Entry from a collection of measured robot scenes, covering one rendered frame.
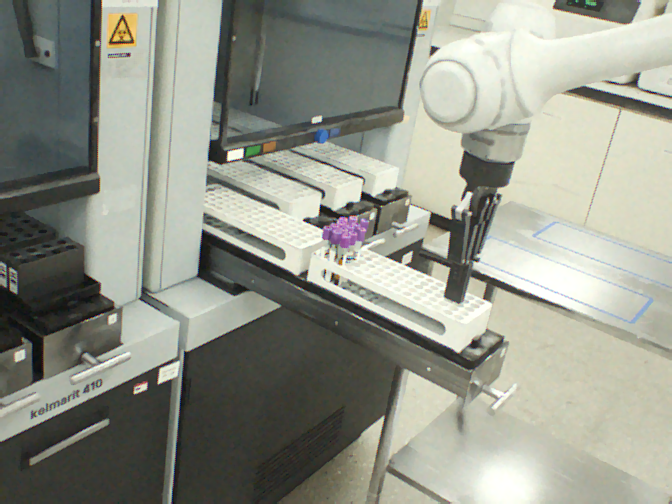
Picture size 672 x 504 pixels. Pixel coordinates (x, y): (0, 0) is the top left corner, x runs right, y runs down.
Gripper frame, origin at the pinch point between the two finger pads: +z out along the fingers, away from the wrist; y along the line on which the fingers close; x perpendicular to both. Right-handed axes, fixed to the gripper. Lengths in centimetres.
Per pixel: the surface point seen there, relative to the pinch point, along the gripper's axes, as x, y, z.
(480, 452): -3, -47, 62
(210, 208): -47.9, 5.0, 4.1
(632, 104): -37, -233, 7
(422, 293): -4.8, 1.2, 4.1
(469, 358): 6.9, 5.3, 8.7
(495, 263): -5.6, -30.4, 8.4
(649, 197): -17, -228, 41
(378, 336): -8.1, 6.8, 11.5
